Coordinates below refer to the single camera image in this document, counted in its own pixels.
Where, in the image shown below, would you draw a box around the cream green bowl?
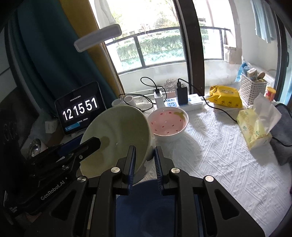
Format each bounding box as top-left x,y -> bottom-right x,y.
80,105 -> 156,184

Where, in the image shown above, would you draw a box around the pink strawberry bowl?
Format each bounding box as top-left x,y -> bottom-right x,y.
147,107 -> 189,142

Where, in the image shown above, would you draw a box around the large blue bowl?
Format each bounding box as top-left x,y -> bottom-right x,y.
114,179 -> 203,237

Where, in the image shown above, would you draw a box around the stacked steel pastel bowls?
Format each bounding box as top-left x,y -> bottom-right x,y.
27,138 -> 47,159

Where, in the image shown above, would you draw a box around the small white box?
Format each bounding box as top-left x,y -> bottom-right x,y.
45,119 -> 58,134

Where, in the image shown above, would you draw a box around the tablet showing clock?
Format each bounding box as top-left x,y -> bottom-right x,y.
54,81 -> 106,135

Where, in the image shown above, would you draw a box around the white textured tablecloth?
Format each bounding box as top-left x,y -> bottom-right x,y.
156,106 -> 291,236

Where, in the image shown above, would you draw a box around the white phone charger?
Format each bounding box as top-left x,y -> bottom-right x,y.
153,89 -> 165,109

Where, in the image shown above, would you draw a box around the white power strip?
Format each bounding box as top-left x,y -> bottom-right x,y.
164,94 -> 203,112

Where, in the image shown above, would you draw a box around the black power adapter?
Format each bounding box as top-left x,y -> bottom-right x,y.
176,81 -> 188,106

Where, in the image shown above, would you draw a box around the yellow wet wipes pack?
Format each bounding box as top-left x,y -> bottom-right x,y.
207,86 -> 243,108

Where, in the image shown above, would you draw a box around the yellow tissue pack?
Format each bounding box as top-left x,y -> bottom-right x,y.
237,93 -> 282,151

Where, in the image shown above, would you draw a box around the white desk lamp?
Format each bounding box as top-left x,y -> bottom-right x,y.
73,24 -> 138,108

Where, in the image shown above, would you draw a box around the white woven basket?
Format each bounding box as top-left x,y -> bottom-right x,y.
239,74 -> 267,106

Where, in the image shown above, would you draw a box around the grey folded cloth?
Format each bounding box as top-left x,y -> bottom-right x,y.
270,103 -> 292,165

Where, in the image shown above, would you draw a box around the orange lidded jar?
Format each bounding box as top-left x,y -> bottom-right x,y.
265,86 -> 276,102

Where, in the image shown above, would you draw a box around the hanging light blue towel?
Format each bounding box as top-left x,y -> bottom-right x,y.
250,0 -> 277,43

